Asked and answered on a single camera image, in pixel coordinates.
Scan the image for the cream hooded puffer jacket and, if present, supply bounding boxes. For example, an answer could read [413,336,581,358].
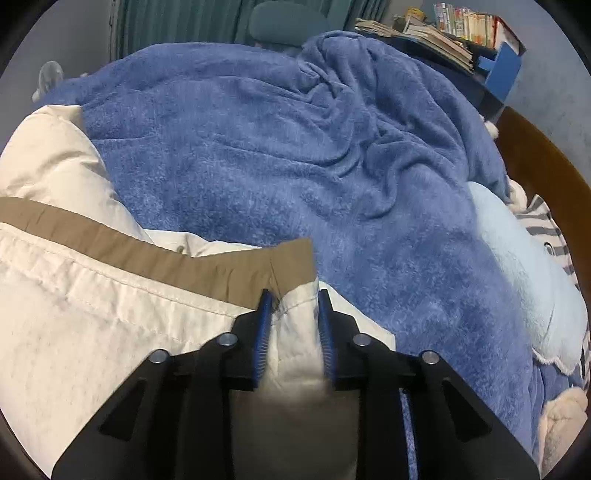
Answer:
[0,103,399,480]

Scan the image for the cream fluffy plush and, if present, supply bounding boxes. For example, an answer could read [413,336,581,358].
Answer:
[538,387,588,479]

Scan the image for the light blue pillow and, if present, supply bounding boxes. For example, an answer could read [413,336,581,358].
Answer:
[468,182,588,375]

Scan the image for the striped plush toy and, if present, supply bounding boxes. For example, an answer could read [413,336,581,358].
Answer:
[507,179,591,296]

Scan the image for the brown wooden headboard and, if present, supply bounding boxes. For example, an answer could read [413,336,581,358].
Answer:
[493,105,591,250]

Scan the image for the blue fleece blanket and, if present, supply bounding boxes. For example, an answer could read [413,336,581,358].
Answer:
[36,29,551,480]

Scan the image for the white electric fan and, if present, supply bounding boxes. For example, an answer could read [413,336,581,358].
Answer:
[32,60,64,102]

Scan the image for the teal curtain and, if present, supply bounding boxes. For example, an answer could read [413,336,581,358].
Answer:
[109,1,388,60]

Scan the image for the stack of flat magazines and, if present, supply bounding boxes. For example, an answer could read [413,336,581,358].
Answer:
[355,19,474,72]

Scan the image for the row of upright books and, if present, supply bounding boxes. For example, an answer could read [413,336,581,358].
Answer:
[433,2,526,55]

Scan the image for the teal chair backrest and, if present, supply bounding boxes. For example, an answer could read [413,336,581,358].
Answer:
[249,1,329,47]

